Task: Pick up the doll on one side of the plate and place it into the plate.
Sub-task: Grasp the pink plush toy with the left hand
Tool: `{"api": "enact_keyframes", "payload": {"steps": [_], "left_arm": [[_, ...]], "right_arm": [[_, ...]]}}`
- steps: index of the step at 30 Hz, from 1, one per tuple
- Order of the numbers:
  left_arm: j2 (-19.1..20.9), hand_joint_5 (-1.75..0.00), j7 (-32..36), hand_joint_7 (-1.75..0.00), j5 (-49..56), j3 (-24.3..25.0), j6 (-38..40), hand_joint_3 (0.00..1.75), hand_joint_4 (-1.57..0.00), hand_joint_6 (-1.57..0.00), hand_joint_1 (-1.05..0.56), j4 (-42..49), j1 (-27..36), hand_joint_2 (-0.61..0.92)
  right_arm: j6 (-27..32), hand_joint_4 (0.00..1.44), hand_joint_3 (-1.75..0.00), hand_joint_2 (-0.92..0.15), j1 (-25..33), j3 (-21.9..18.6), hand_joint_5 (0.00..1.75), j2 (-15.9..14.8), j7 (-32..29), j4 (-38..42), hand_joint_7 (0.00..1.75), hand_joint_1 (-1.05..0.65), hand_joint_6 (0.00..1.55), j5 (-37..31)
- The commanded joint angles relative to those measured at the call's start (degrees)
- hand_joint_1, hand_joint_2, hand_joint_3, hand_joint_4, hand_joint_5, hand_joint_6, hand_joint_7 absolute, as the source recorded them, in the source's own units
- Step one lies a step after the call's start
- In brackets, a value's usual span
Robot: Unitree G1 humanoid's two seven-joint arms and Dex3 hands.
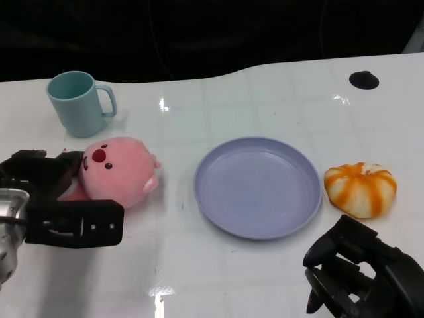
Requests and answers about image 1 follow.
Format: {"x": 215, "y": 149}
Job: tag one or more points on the orange white striped bun toy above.
{"x": 357, "y": 190}

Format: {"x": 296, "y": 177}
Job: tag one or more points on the pink plush beaver doll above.
{"x": 122, "y": 169}

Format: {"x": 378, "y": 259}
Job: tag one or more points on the black round table grommet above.
{"x": 363, "y": 80}

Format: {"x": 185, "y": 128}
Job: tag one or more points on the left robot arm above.
{"x": 10, "y": 212}

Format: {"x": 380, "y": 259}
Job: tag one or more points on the white panel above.
{"x": 415, "y": 38}

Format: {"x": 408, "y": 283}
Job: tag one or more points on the teal plastic mug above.
{"x": 77, "y": 114}

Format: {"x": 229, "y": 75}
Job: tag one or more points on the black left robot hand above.
{"x": 73, "y": 222}

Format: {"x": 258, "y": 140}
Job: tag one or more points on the lavender plastic plate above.
{"x": 258, "y": 189}

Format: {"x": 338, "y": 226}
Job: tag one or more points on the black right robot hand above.
{"x": 394, "y": 278}

